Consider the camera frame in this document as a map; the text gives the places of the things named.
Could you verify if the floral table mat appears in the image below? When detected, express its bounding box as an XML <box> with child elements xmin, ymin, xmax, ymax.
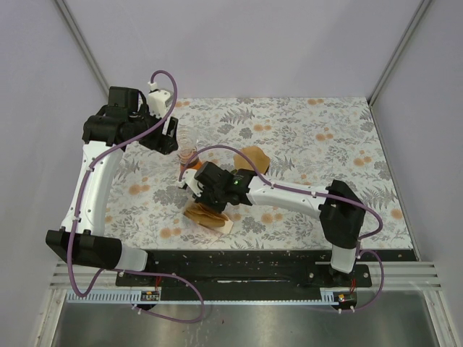
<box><xmin>105</xmin><ymin>98</ymin><xmax>412</xmax><ymax>249</ymax></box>

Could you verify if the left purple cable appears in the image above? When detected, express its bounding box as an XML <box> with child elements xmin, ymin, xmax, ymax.
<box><xmin>66</xmin><ymin>70</ymin><xmax>207</xmax><ymax>322</ymax></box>

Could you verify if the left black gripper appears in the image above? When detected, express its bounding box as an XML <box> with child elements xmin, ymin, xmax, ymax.
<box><xmin>129</xmin><ymin>103</ymin><xmax>178</xmax><ymax>154</ymax></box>

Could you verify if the coffee filter pack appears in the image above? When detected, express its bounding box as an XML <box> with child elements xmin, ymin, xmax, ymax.
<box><xmin>183</xmin><ymin>203</ymin><xmax>234</xmax><ymax>235</ymax></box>

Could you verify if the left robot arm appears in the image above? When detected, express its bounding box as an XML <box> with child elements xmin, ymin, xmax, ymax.
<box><xmin>46</xmin><ymin>82</ymin><xmax>178</xmax><ymax>286</ymax></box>

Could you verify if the orange liquid glass carafe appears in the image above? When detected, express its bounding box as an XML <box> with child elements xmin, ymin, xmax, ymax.
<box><xmin>178</xmin><ymin>151</ymin><xmax>203</xmax><ymax>170</ymax></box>

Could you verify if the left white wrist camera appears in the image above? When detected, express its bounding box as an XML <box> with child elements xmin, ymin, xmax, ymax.
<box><xmin>146</xmin><ymin>82</ymin><xmax>174</xmax><ymax>119</ymax></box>

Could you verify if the brown paper coffee filter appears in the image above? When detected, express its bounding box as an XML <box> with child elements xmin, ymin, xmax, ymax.
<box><xmin>234</xmin><ymin>146</ymin><xmax>271</xmax><ymax>174</ymax></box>

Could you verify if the white slotted cable duct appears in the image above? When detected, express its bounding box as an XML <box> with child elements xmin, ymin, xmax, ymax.
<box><xmin>65</xmin><ymin>289</ymin><xmax>339</xmax><ymax>306</ymax></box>

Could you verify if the clear glass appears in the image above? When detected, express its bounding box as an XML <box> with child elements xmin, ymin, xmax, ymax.
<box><xmin>177</xmin><ymin>126</ymin><xmax>198</xmax><ymax>159</ymax></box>

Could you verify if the purple cable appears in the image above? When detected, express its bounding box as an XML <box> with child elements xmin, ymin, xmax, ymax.
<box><xmin>178</xmin><ymin>145</ymin><xmax>384</xmax><ymax>314</ymax></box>
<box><xmin>66</xmin><ymin>70</ymin><xmax>207</xmax><ymax>322</ymax></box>

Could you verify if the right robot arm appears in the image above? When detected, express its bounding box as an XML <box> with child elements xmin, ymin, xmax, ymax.
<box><xmin>182</xmin><ymin>162</ymin><xmax>365</xmax><ymax>286</ymax></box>

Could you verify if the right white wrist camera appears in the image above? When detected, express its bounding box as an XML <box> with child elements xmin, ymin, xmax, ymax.
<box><xmin>177</xmin><ymin>168</ymin><xmax>203</xmax><ymax>196</ymax></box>

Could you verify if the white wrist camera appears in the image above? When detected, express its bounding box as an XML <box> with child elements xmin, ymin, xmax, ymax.
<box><xmin>177</xmin><ymin>168</ymin><xmax>203</xmax><ymax>196</ymax></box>
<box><xmin>146</xmin><ymin>82</ymin><xmax>174</xmax><ymax>119</ymax></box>

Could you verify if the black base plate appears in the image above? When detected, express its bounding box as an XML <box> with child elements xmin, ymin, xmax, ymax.
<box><xmin>114</xmin><ymin>249</ymin><xmax>373</xmax><ymax>290</ymax></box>

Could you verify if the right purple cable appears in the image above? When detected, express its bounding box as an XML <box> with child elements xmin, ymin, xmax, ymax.
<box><xmin>178</xmin><ymin>145</ymin><xmax>384</xmax><ymax>314</ymax></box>

